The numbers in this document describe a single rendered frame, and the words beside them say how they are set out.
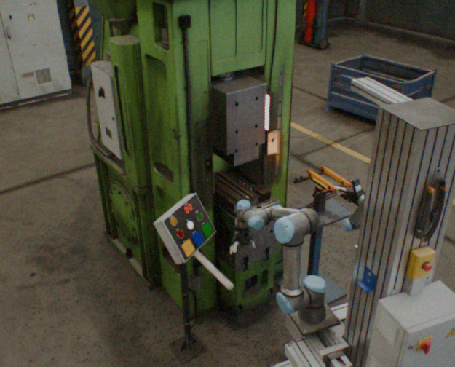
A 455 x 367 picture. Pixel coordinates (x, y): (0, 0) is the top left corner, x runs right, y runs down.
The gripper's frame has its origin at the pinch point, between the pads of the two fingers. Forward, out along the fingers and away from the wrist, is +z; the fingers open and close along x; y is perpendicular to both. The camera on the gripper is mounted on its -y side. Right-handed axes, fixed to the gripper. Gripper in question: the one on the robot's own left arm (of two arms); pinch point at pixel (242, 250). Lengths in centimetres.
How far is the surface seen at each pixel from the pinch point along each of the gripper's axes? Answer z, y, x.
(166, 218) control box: -26, -12, -41
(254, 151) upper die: -39, -45, 27
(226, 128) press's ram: -61, -40, 7
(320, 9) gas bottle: 18, -653, 437
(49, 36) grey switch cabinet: -1, -571, -71
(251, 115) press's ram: -65, -44, 24
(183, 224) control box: -18.1, -13.9, -31.0
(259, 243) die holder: 31, -39, 30
